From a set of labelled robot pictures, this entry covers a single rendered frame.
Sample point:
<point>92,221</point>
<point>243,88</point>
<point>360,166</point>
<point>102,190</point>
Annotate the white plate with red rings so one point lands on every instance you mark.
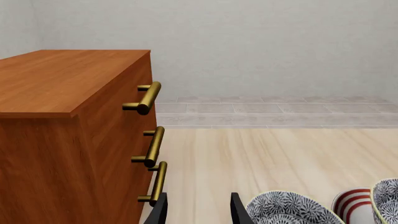
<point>353,205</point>

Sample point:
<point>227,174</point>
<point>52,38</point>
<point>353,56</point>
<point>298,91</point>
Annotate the wooden cabinet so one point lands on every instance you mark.
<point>62,130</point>

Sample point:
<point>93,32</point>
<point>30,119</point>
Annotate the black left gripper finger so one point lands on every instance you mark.
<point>237,211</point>

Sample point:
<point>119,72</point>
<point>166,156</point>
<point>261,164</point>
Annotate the black white patterned bowl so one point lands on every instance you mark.
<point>289,208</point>
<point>387,198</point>

